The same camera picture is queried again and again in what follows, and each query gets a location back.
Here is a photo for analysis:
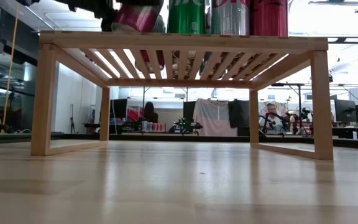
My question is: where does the wooden slatted shelf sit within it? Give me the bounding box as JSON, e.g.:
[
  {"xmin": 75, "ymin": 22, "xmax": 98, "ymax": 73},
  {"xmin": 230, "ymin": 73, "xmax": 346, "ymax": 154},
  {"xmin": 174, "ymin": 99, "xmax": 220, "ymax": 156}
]
[{"xmin": 30, "ymin": 30, "xmax": 334, "ymax": 161}]

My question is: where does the black draped cloth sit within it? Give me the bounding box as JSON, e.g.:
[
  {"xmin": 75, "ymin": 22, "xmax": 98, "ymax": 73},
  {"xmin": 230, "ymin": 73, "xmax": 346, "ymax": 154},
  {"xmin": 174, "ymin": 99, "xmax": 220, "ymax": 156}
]
[{"xmin": 227, "ymin": 99, "xmax": 251, "ymax": 129}]

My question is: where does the white draped cloth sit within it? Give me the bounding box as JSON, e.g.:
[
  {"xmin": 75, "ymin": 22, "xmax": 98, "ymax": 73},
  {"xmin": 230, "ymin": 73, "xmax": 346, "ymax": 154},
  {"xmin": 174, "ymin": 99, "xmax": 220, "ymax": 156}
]
[{"xmin": 193, "ymin": 98, "xmax": 239, "ymax": 137}]

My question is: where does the thin black tripod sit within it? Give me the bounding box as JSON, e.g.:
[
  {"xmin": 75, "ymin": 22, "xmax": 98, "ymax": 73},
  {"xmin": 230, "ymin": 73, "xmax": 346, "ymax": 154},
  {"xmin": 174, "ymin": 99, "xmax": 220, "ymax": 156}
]
[{"xmin": 69, "ymin": 104, "xmax": 76, "ymax": 134}]

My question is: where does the person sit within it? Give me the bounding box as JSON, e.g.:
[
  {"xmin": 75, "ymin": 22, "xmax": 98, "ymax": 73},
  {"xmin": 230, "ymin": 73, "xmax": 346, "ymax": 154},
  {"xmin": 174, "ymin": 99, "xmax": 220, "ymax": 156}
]
[
  {"xmin": 264, "ymin": 102, "xmax": 282, "ymax": 133},
  {"xmin": 143, "ymin": 101, "xmax": 159, "ymax": 124}
]

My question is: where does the silver and pink can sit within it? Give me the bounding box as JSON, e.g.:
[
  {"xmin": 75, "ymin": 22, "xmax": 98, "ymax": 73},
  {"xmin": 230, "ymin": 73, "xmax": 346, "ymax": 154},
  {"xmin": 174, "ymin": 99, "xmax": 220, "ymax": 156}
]
[{"xmin": 112, "ymin": 2, "xmax": 165, "ymax": 34}]

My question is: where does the black pole stand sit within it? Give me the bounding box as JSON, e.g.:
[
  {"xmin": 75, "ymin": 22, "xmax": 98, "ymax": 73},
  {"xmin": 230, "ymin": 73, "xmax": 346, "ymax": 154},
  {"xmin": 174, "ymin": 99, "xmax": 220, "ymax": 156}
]
[{"xmin": 272, "ymin": 82, "xmax": 306, "ymax": 124}]

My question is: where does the green Sprite can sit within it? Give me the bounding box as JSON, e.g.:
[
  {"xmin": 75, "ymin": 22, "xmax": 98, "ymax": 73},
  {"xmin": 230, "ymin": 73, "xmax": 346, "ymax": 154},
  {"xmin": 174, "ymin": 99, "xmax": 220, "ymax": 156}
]
[{"xmin": 166, "ymin": 0, "xmax": 207, "ymax": 35}]

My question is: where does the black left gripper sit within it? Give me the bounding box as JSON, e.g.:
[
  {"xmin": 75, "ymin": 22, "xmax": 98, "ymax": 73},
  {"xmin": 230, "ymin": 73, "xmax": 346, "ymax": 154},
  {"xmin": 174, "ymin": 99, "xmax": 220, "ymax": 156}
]
[{"xmin": 54, "ymin": 0, "xmax": 165, "ymax": 32}]

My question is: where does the ceiling light fixture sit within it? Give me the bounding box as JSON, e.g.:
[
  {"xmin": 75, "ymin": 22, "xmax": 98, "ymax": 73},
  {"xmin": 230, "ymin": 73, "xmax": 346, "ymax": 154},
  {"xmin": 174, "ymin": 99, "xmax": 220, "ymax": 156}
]
[{"xmin": 308, "ymin": 0, "xmax": 358, "ymax": 14}]

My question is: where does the black metal table frame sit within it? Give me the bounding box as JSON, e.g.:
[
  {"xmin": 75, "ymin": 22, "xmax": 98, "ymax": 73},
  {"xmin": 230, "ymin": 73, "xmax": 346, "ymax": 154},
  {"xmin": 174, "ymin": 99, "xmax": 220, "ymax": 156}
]
[{"xmin": 0, "ymin": 132, "xmax": 358, "ymax": 152}]

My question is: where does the black partition panel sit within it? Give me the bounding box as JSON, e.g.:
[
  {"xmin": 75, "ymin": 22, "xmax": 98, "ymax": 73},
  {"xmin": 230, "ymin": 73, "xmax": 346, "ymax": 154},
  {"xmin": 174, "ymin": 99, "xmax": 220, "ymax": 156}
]
[{"xmin": 183, "ymin": 101, "xmax": 197, "ymax": 124}]

